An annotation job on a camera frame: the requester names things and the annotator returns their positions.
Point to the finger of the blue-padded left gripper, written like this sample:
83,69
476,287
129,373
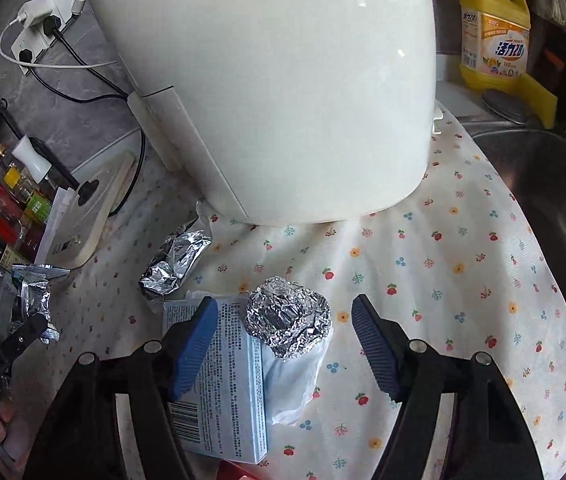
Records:
152,377

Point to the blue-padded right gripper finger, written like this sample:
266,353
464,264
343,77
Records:
489,438

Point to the white paper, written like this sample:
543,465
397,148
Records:
290,383

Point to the foil ball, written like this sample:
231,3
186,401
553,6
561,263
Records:
289,318

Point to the beige kitchen scale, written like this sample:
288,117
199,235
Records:
81,217

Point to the light blue medicine box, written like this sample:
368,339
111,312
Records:
223,415

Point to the small red carton piece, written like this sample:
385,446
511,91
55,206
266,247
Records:
238,471

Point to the flattened silver foil wrapper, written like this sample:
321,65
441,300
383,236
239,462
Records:
175,260

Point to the floral white tablecloth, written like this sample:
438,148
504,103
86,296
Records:
456,264

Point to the red-capped sauce bottle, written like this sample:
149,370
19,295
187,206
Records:
18,229

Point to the green-label yellow-cap bottle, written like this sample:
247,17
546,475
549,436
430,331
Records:
23,187

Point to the white air fryer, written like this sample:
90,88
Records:
283,111

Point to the white usb charger plug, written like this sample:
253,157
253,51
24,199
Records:
34,12

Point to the yellow dish soap bottle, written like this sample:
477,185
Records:
495,43

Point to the white wall socket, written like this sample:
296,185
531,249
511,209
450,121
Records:
31,43

